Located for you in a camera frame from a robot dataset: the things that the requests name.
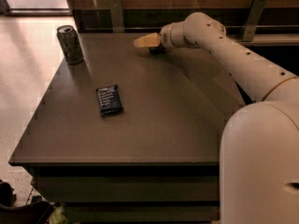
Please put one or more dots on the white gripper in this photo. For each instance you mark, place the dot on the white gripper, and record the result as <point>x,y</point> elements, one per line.
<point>164,37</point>

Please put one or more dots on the black rxbar chocolate wrapper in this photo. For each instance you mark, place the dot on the black rxbar chocolate wrapper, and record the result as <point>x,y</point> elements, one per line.
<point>156,50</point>

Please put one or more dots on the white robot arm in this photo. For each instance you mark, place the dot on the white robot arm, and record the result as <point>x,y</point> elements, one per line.
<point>259,155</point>

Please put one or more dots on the dark blue rxbar wrapper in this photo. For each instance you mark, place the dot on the dark blue rxbar wrapper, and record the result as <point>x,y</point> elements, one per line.
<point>109,100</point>

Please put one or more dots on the green energy drink can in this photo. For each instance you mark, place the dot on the green energy drink can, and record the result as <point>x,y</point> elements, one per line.
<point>69,42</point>

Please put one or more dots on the dark drawer cabinet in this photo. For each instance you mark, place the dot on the dark drawer cabinet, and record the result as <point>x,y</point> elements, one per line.
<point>157,160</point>

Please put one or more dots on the dark bag on floor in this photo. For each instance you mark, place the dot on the dark bag on floor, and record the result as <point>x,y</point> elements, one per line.
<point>34,213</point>

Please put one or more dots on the left metal bracket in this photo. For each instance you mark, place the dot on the left metal bracket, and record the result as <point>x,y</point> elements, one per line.
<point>116,14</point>

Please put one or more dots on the metal bracket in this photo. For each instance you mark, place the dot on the metal bracket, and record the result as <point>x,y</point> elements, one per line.
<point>116,14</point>
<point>255,13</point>

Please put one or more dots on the right metal bracket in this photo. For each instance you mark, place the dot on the right metal bracket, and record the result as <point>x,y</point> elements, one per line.
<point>255,13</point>

